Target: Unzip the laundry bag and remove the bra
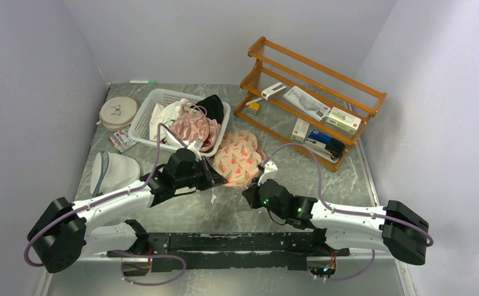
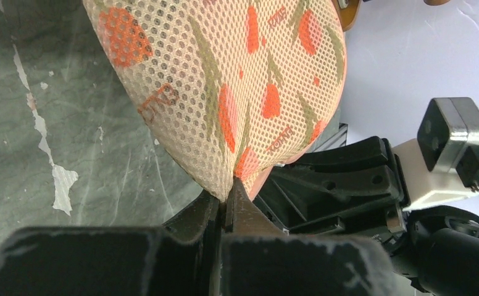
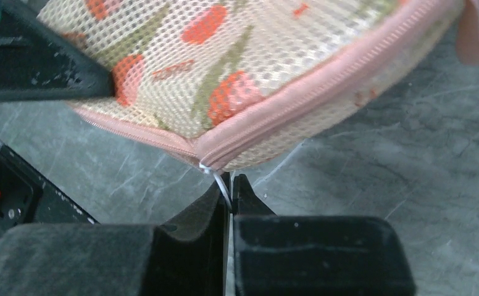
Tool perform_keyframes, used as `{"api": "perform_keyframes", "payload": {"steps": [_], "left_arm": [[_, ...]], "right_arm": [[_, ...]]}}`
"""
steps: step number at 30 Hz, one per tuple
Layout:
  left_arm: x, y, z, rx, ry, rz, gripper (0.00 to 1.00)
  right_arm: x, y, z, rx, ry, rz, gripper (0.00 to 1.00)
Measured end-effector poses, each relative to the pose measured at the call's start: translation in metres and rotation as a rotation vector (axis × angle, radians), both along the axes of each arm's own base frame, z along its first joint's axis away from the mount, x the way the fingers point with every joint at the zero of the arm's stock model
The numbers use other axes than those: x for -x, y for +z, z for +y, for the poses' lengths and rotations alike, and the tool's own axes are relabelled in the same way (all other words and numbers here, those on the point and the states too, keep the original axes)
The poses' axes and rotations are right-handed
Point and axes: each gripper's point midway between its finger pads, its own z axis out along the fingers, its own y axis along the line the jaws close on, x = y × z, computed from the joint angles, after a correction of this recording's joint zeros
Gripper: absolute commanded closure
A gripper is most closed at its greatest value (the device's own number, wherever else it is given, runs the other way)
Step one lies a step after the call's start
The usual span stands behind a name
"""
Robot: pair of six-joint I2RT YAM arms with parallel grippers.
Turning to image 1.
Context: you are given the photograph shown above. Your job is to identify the small white red box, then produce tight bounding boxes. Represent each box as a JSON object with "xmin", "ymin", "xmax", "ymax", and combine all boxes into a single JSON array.
[{"xmin": 291, "ymin": 118, "xmax": 310, "ymax": 143}]

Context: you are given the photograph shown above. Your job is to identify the blue black stapler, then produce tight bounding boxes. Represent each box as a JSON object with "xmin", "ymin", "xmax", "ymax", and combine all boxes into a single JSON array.
[{"xmin": 304, "ymin": 129, "xmax": 346, "ymax": 163}]

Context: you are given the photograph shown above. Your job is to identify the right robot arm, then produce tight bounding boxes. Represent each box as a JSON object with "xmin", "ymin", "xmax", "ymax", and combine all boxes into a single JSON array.
[{"xmin": 242, "ymin": 179, "xmax": 430, "ymax": 266}]

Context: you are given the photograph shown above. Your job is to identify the floral mesh laundry bag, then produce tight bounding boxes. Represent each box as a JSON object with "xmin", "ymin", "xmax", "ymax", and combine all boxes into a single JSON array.
[{"xmin": 212, "ymin": 130, "xmax": 266, "ymax": 187}]

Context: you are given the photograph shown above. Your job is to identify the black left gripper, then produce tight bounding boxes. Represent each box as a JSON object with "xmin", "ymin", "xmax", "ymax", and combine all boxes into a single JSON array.
[{"xmin": 175, "ymin": 155, "xmax": 227, "ymax": 190}]

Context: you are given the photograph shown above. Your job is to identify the pink satin bra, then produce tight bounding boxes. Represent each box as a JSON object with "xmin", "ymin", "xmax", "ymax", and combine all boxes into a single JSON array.
[{"xmin": 170, "ymin": 106, "xmax": 221, "ymax": 152}]

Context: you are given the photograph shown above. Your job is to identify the black garment in basket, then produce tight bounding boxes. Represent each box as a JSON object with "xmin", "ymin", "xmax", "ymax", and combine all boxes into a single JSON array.
[{"xmin": 196, "ymin": 94, "xmax": 224, "ymax": 125}]

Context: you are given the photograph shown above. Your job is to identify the white plastic laundry basket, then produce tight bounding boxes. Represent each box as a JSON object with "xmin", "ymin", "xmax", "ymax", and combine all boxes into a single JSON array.
[{"xmin": 128, "ymin": 88, "xmax": 231, "ymax": 157}]

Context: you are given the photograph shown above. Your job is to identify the white garment in basket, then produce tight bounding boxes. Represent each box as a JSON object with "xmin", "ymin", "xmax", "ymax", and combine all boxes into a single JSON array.
[{"xmin": 149, "ymin": 98, "xmax": 189, "ymax": 141}]

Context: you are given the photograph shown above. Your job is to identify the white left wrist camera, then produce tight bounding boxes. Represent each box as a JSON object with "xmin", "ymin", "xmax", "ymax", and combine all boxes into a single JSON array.
[{"xmin": 188, "ymin": 139, "xmax": 204, "ymax": 154}]

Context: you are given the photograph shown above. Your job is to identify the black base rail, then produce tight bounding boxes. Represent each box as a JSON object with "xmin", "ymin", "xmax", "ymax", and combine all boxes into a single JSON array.
[{"xmin": 107, "ymin": 230, "xmax": 349, "ymax": 276}]

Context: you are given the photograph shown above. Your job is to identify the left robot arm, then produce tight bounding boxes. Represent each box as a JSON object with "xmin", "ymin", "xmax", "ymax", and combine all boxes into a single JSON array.
[{"xmin": 23, "ymin": 148, "xmax": 227, "ymax": 273}]

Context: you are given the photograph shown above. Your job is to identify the white green staples box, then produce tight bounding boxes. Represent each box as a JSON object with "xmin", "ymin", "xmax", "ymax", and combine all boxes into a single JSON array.
[{"xmin": 326, "ymin": 107, "xmax": 362, "ymax": 134}]

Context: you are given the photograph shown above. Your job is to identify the illustrated paper booklet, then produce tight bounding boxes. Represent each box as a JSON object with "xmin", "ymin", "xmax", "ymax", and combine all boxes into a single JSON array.
[{"xmin": 283, "ymin": 86, "xmax": 331, "ymax": 121}]

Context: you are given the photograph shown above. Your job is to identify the white green marker pen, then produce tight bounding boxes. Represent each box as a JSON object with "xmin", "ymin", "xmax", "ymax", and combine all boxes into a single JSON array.
[{"xmin": 129, "ymin": 80, "xmax": 156, "ymax": 84}]

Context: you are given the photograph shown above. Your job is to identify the white mesh laundry bag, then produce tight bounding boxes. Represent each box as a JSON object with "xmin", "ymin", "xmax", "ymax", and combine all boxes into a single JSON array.
[{"xmin": 90, "ymin": 151, "xmax": 141, "ymax": 197}]

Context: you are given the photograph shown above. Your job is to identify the crayon pack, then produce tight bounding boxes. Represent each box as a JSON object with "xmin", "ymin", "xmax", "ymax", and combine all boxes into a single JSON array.
[{"xmin": 109, "ymin": 126, "xmax": 137, "ymax": 154}]

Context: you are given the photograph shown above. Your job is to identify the orange wooden shoe rack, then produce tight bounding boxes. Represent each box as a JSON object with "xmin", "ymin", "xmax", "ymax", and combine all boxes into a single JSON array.
[{"xmin": 234, "ymin": 36, "xmax": 386, "ymax": 171}]

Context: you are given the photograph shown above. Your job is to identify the white label printer device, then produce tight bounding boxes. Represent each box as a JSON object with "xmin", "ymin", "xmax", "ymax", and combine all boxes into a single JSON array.
[{"xmin": 261, "ymin": 82, "xmax": 287, "ymax": 101}]

